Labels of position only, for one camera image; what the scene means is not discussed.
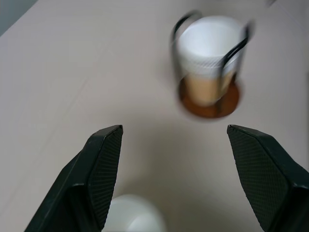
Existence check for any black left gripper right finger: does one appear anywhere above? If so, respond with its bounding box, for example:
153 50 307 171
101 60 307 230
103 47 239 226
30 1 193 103
226 124 309 232

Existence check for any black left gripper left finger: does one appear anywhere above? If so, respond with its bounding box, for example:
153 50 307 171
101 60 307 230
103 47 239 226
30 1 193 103
24 124 124 232

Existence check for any brown paper cup white rim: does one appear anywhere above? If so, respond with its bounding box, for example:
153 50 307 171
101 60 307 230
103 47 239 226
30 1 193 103
175 15 247 107

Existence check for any black wire cup holder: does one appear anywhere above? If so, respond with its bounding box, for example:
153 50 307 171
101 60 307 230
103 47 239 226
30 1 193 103
170 9 256 119

